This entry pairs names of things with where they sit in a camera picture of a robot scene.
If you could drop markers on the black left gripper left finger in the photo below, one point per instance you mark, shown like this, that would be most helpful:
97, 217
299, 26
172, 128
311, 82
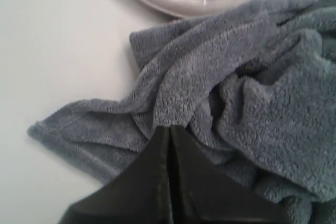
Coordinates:
140, 194

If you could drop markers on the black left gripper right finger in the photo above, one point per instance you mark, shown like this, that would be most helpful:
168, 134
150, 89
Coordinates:
202, 194

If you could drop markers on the grey-blue fleece towel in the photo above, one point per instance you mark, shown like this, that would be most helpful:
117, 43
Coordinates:
255, 87

